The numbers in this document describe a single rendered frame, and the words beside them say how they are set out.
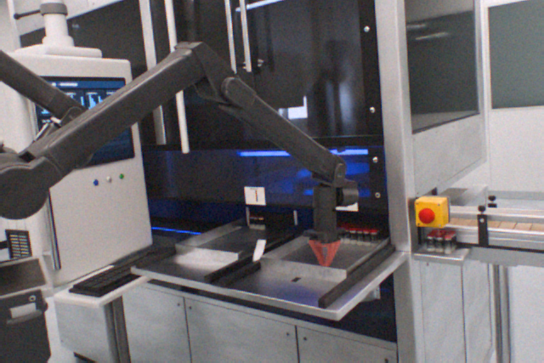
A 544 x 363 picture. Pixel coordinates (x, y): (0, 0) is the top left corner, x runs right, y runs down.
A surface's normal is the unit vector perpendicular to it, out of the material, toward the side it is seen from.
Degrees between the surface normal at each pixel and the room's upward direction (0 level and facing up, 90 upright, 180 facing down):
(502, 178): 90
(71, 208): 90
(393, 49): 90
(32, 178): 101
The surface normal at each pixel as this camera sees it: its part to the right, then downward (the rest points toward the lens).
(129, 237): 0.88, -0.03
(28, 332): 0.52, 0.05
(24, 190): 0.64, 0.21
